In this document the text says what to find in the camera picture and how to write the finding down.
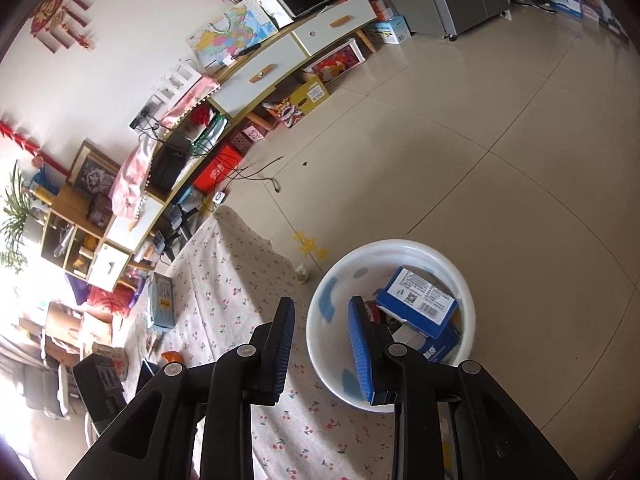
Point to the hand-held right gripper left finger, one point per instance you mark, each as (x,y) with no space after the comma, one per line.
(280,340)

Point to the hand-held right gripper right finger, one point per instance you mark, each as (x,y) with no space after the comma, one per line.
(361,355)

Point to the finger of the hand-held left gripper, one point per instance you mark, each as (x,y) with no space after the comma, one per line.
(146,372)

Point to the small snack wrapper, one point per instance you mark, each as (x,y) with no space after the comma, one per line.
(172,358)

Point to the red cartoon drink can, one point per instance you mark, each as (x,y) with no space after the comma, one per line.
(372,311)

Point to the blue cardboard box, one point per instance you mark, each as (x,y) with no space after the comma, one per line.
(417,305)

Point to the white plastic basin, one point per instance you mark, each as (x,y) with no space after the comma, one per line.
(340,265)

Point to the brown cardboard box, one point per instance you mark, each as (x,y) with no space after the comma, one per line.
(75,327)

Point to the blue tissue packet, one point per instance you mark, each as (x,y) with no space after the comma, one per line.
(160,305)

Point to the small bottle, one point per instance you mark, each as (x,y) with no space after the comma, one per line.
(302,274)

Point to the cherry print tablecloth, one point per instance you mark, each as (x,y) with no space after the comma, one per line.
(225,285)

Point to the yellow star floor sticker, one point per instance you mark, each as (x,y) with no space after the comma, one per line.
(307,245)

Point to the purple hat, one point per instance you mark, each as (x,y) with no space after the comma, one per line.
(79,287)

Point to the wooden shelf unit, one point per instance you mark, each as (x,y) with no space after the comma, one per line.
(75,245)

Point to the red flat carton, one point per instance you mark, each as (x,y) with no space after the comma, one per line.
(217,169)

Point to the green potted plant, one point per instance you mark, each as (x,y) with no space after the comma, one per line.
(12,215)

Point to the pink cloth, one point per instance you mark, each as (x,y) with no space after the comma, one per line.
(132,175)

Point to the pink patterned small box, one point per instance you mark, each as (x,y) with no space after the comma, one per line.
(247,140)

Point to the framed cat picture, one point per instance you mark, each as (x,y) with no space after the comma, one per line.
(95,170)

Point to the yellow lion print box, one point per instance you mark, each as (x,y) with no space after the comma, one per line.
(300,100)

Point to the wooden white drawer cabinet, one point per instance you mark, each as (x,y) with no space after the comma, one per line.
(260,75)

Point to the white picket rack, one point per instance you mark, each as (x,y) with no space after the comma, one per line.
(175,80)

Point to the red gift box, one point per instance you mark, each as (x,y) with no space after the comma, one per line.
(334,62)

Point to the map print paper bag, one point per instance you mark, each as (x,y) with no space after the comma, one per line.
(232,35)

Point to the blue white carton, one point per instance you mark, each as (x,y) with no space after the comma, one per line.
(389,30)

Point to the white paper bag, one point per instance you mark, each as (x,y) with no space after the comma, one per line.
(272,2)

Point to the wall power strip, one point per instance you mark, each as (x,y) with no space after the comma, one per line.
(145,117)

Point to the red knot wall decoration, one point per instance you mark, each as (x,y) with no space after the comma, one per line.
(57,17)

